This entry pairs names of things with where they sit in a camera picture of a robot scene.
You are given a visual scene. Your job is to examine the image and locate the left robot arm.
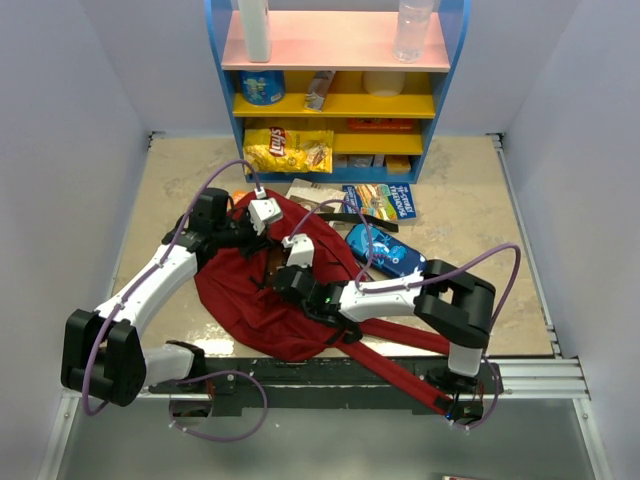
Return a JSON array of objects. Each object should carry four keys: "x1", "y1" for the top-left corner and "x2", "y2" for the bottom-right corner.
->
[{"x1": 61, "y1": 188, "x2": 282, "y2": 407}]

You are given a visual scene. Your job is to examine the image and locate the red flat snack box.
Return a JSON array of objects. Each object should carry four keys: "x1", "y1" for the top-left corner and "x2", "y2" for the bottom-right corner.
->
[{"x1": 347, "y1": 118, "x2": 415, "y2": 132}]

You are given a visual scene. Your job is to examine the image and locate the yellow small box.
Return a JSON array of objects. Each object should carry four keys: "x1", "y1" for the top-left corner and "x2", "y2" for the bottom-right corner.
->
[{"x1": 385, "y1": 155, "x2": 412, "y2": 175}]

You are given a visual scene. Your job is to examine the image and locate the white small carton boxes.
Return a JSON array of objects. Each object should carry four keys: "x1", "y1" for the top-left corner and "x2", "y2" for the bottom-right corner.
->
[{"x1": 333, "y1": 154, "x2": 385, "y2": 168}]

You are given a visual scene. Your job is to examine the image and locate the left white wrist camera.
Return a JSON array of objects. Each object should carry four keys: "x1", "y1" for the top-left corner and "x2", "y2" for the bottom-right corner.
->
[{"x1": 248, "y1": 187, "x2": 283, "y2": 236}]

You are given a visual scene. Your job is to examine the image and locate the brown wrapped snack bar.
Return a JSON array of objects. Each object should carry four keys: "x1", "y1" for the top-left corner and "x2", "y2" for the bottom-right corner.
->
[{"x1": 303, "y1": 70, "x2": 336, "y2": 112}]

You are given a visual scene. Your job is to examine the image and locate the white tall bottle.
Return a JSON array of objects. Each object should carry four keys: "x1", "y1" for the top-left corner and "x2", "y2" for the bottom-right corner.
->
[{"x1": 238, "y1": 0, "x2": 271, "y2": 63}]

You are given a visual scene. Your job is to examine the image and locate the yellow Lays chips bag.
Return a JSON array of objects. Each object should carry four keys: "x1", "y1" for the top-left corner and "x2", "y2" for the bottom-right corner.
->
[{"x1": 243, "y1": 126, "x2": 333, "y2": 174}]

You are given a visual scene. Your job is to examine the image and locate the blue snack canister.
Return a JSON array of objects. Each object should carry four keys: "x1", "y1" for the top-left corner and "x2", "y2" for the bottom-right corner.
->
[{"x1": 238, "y1": 70, "x2": 286, "y2": 106}]

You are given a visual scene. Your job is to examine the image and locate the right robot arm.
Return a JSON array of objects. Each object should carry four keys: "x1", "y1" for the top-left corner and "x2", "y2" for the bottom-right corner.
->
[{"x1": 273, "y1": 260, "x2": 496, "y2": 393}]

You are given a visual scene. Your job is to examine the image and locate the cream white jar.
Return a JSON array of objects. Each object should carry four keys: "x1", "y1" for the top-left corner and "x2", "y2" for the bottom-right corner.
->
[{"x1": 362, "y1": 71, "x2": 406, "y2": 97}]

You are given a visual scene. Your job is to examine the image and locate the red backpack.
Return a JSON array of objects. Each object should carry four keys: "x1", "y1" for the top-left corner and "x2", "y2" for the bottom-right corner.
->
[{"x1": 195, "y1": 191, "x2": 453, "y2": 415}]

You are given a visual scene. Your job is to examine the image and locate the clear plastic water bottle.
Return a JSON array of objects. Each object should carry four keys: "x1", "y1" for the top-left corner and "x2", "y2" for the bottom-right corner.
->
[{"x1": 393, "y1": 0, "x2": 435, "y2": 63}]

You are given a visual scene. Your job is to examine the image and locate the brown leather wallet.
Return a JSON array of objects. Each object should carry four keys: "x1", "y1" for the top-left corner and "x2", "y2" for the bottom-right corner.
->
[{"x1": 266, "y1": 246, "x2": 287, "y2": 279}]

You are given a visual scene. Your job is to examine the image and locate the blue shelf unit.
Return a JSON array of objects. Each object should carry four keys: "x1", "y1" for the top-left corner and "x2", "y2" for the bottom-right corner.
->
[{"x1": 204, "y1": 1, "x2": 472, "y2": 184}]

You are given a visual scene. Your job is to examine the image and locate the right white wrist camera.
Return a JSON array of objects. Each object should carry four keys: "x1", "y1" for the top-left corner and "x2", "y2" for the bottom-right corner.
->
[{"x1": 282, "y1": 233, "x2": 315, "y2": 268}]

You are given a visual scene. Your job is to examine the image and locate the white coffee cover book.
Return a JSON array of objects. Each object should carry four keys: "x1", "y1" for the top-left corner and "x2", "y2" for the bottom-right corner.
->
[{"x1": 285, "y1": 179, "x2": 346, "y2": 211}]

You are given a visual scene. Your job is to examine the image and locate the blue pencil case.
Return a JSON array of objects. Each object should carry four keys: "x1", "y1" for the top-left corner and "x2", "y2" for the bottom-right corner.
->
[{"x1": 345, "y1": 224, "x2": 427, "y2": 278}]

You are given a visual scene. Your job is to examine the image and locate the blue Treehouse book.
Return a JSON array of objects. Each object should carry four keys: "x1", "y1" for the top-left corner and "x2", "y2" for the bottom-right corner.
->
[{"x1": 342, "y1": 183, "x2": 417, "y2": 222}]

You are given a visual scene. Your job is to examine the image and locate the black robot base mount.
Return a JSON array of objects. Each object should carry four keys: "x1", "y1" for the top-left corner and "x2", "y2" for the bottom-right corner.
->
[{"x1": 149, "y1": 355, "x2": 506, "y2": 419}]

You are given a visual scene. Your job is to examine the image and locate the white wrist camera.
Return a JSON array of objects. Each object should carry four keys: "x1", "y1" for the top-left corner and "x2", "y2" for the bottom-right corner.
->
[
  {"x1": 248, "y1": 187, "x2": 283, "y2": 236},
  {"x1": 282, "y1": 233, "x2": 315, "y2": 268}
]

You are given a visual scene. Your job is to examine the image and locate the orange Treehouse book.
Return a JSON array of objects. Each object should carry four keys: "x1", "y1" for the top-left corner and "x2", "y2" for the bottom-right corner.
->
[{"x1": 231, "y1": 190, "x2": 248, "y2": 206}]

